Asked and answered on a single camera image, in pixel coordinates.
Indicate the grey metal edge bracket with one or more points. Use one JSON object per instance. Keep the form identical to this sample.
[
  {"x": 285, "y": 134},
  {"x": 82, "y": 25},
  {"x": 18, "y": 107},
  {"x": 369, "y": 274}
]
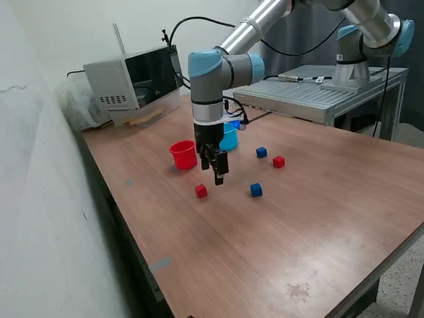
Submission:
[{"x": 157, "y": 291}]

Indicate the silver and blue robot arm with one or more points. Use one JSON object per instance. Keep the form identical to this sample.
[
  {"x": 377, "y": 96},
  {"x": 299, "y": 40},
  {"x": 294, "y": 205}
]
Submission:
[{"x": 205, "y": 83}]

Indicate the dark grey curtain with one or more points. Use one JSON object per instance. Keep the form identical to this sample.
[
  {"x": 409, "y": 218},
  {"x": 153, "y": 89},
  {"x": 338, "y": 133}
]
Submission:
[{"x": 308, "y": 30}]

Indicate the red cube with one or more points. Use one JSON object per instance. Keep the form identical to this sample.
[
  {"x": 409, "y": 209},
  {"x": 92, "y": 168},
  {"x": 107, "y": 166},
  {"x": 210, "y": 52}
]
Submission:
[
  {"x": 201, "y": 191},
  {"x": 279, "y": 162}
]

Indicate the wooden stick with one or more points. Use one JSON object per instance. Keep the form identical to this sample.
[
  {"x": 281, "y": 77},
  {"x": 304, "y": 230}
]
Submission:
[{"x": 145, "y": 118}]

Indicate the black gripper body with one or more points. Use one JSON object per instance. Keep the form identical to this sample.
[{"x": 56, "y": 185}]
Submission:
[{"x": 208, "y": 134}]

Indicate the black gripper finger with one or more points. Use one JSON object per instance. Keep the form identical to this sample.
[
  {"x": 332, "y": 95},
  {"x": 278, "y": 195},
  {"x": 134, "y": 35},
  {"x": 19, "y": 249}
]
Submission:
[
  {"x": 205, "y": 159},
  {"x": 221, "y": 165}
]

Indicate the aluminium slotted robot platform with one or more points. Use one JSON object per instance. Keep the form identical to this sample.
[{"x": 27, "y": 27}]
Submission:
[{"x": 298, "y": 96}]

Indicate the red plastic bin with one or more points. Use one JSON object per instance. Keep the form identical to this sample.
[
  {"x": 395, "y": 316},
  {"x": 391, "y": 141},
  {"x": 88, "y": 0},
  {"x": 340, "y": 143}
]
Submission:
[{"x": 183, "y": 159}]

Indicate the blue plastic bin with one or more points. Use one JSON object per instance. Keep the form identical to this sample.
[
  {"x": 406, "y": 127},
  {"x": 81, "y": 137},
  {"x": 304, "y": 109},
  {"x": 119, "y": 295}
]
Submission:
[{"x": 230, "y": 140}]

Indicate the clear acrylic stand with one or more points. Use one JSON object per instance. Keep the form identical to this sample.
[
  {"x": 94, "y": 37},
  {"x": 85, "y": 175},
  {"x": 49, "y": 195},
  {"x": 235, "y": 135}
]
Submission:
[{"x": 165, "y": 106}]

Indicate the aluminium base mounting plate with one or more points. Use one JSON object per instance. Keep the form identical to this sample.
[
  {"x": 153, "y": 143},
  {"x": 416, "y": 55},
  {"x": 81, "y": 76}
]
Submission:
[{"x": 344, "y": 88}]

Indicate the thin metal rod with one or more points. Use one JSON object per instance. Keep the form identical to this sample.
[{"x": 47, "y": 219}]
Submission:
[{"x": 119, "y": 38}]

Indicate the clear plastic bag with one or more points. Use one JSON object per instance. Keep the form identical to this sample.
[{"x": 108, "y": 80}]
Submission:
[{"x": 76, "y": 106}]

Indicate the grey-blue tape strip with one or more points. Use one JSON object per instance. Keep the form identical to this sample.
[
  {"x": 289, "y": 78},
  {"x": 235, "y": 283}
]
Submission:
[{"x": 160, "y": 264}]

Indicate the white warning tag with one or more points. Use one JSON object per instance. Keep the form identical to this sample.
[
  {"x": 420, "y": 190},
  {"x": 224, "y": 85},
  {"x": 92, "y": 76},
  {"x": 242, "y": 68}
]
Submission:
[{"x": 319, "y": 79}]

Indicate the wrist camera on white mount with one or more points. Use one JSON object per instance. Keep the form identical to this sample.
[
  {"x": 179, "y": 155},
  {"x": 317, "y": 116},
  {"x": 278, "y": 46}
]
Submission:
[{"x": 236, "y": 123}]

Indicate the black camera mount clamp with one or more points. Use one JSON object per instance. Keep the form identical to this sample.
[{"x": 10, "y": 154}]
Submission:
[{"x": 164, "y": 34}]

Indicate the silver microwave oven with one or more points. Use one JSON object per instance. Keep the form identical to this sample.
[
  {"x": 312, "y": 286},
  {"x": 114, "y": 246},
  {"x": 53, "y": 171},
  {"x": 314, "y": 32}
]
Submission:
[{"x": 109, "y": 79}]

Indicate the blue cube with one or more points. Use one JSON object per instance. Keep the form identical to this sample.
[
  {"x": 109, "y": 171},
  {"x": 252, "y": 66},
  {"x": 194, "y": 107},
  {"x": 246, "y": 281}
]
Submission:
[
  {"x": 256, "y": 190},
  {"x": 261, "y": 152}
]

